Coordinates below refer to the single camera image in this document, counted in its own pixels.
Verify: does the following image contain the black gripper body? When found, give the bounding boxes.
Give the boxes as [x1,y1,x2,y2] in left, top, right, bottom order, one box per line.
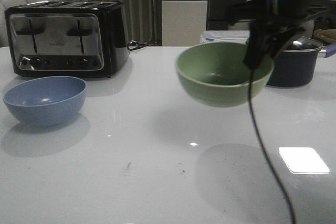
[225,0,331,26]

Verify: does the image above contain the blue bowl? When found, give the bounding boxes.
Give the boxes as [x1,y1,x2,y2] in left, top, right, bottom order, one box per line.
[3,76,87,126]

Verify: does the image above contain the dark blue saucepan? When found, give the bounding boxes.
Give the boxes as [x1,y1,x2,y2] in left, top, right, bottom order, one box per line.
[267,44,335,88]

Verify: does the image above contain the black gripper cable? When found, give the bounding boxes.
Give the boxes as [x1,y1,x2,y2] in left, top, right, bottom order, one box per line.
[247,68,297,224]

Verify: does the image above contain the clear plastic food container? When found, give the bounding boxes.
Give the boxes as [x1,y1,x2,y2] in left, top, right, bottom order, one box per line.
[200,30,250,44]

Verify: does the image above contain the green bowl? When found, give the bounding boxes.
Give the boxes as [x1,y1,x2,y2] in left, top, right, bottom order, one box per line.
[175,42,274,108]

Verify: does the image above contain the brown cloth item right edge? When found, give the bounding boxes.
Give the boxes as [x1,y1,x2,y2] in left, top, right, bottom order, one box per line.
[313,28,336,45]

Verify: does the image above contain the white refrigerator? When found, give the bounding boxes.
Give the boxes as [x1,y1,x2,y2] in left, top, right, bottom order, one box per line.
[162,0,208,46]

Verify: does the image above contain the black and steel four-slot toaster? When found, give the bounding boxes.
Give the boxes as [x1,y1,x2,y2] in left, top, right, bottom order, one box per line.
[5,1,129,78]

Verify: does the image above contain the glass pot lid blue knob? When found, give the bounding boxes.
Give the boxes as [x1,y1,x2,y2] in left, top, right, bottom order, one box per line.
[285,37,322,52]

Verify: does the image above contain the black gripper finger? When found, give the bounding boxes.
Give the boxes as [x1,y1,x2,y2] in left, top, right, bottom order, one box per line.
[244,22,272,69]
[270,25,305,59]

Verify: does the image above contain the black toaster power cord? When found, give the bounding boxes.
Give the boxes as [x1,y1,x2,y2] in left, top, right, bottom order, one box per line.
[127,40,148,51]

